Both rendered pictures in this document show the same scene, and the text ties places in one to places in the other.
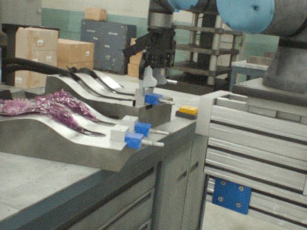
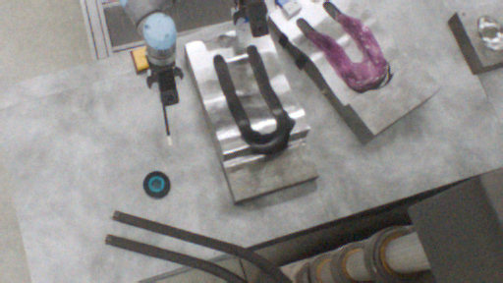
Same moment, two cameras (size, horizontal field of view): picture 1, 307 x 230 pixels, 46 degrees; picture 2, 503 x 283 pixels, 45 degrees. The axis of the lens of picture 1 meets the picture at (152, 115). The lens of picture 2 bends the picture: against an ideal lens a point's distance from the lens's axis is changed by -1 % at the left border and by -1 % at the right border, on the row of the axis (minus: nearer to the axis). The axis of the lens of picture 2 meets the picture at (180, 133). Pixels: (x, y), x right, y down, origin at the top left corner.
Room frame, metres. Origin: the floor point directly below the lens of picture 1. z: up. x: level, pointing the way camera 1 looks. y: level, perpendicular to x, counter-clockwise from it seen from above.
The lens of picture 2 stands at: (1.86, 0.50, 2.57)
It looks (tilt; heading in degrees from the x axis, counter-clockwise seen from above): 73 degrees down; 228
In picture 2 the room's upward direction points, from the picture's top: 1 degrees counter-clockwise
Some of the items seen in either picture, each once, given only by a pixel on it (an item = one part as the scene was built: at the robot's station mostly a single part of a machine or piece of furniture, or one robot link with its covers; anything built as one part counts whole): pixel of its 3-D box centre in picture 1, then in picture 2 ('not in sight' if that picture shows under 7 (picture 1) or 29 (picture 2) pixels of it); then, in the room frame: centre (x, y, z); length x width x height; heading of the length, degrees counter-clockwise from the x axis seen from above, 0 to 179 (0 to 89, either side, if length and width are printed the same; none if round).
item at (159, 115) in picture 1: (96, 95); (251, 109); (1.31, 0.21, 0.87); 0.50 x 0.26 x 0.14; 64
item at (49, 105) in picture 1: (47, 105); (351, 48); (0.96, 0.29, 0.90); 0.26 x 0.18 x 0.08; 82
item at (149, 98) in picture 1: (156, 99); (242, 18); (1.14, 0.00, 0.91); 0.13 x 0.05 x 0.05; 64
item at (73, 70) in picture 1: (99, 83); (253, 97); (1.30, 0.20, 0.92); 0.35 x 0.16 x 0.09; 64
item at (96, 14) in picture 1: (95, 14); not in sight; (8.60, 1.55, 1.26); 0.42 x 0.33 x 0.29; 65
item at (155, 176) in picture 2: not in sight; (156, 185); (1.67, 0.19, 0.82); 0.08 x 0.08 x 0.04
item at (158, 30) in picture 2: not in sight; (159, 35); (1.46, 0.00, 1.25); 0.09 x 0.08 x 0.11; 79
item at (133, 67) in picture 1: (148, 59); not in sight; (8.08, 0.23, 0.42); 0.86 x 0.33 x 0.83; 65
